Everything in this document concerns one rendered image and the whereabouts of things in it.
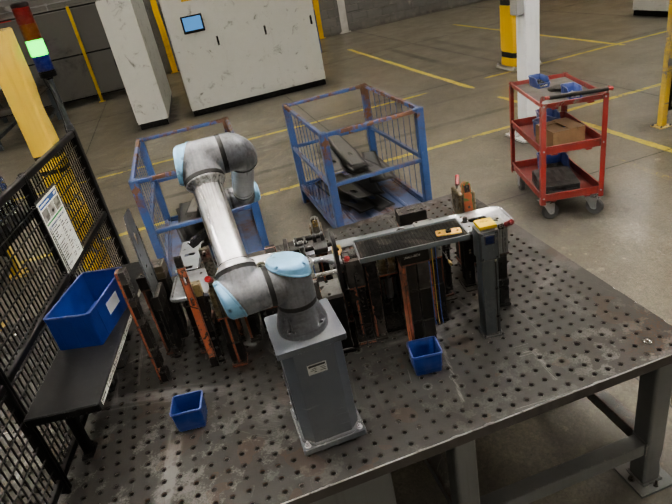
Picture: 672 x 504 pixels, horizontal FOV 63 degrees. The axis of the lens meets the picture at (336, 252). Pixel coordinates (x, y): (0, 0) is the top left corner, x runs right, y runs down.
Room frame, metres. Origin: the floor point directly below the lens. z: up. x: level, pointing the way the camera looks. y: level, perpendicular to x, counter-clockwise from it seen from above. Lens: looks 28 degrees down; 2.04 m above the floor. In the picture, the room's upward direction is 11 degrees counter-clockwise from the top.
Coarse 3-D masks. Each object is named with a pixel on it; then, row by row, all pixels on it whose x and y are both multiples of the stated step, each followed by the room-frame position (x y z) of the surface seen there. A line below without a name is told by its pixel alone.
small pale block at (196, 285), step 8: (200, 288) 1.78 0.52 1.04; (200, 296) 1.78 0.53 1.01; (200, 304) 1.78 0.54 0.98; (208, 312) 1.79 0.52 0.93; (208, 320) 1.78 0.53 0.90; (208, 328) 1.78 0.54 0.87; (216, 336) 1.79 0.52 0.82; (216, 344) 1.78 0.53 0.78; (216, 352) 1.78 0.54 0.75; (224, 360) 1.78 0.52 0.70
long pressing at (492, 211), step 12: (456, 216) 2.03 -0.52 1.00; (468, 216) 2.01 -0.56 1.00; (480, 216) 1.99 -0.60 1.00; (492, 216) 1.97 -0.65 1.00; (504, 216) 1.95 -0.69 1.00; (396, 228) 2.03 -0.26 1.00; (468, 228) 1.91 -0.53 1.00; (348, 240) 2.01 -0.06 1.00; (276, 252) 2.04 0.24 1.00; (312, 252) 1.97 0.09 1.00; (192, 276) 1.97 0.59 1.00; (204, 276) 1.95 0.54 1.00; (180, 288) 1.90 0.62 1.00; (204, 288) 1.86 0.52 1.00; (180, 300) 1.81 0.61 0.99
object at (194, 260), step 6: (186, 246) 2.27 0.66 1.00; (198, 246) 2.25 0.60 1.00; (180, 252) 2.22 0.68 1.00; (186, 252) 2.21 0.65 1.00; (192, 252) 2.20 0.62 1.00; (198, 252) 2.18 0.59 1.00; (186, 258) 2.15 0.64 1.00; (192, 258) 2.14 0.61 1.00; (198, 258) 2.13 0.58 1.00; (186, 264) 2.09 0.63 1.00; (192, 264) 2.08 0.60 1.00; (198, 264) 2.07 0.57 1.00; (186, 270) 2.04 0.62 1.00
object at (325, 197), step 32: (320, 96) 4.99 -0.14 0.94; (384, 96) 4.59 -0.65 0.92; (288, 128) 4.89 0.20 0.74; (352, 128) 3.83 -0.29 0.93; (416, 128) 3.97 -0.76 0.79; (352, 160) 4.14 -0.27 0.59; (416, 160) 3.93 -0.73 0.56; (320, 192) 4.68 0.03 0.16; (352, 192) 4.37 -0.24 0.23; (384, 192) 4.15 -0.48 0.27; (416, 192) 4.18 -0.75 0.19
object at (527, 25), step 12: (516, 0) 5.43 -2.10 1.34; (528, 0) 5.42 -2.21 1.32; (516, 12) 5.43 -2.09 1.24; (528, 12) 5.42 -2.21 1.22; (516, 24) 5.55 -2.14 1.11; (528, 24) 5.42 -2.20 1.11; (516, 36) 5.56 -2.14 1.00; (528, 36) 5.42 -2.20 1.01; (528, 48) 5.42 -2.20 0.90; (528, 60) 5.42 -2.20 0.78; (528, 72) 5.42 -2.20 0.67; (528, 108) 5.42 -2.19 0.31; (516, 132) 5.47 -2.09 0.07
